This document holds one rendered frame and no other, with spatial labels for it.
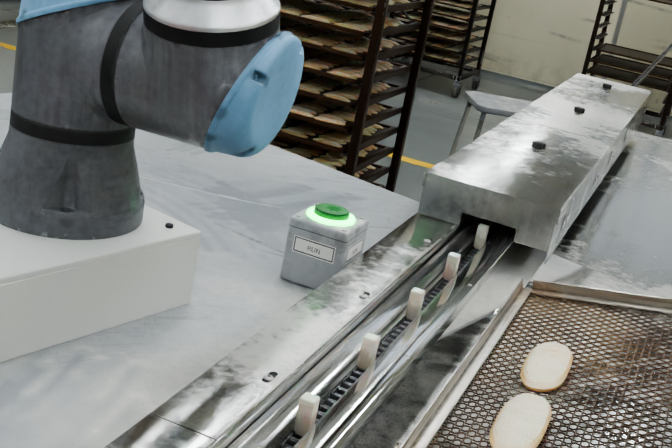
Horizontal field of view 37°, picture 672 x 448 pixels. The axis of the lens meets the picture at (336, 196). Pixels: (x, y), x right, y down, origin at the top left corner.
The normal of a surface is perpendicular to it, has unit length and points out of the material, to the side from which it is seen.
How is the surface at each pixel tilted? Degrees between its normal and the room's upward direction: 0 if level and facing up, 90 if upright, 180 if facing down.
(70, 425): 0
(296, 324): 0
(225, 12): 59
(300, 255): 90
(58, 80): 98
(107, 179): 72
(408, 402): 0
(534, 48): 90
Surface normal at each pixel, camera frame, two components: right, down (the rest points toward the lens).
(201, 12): 0.01, -0.22
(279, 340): 0.18, -0.94
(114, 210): 0.76, 0.03
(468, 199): -0.37, 0.21
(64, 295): 0.79, 0.32
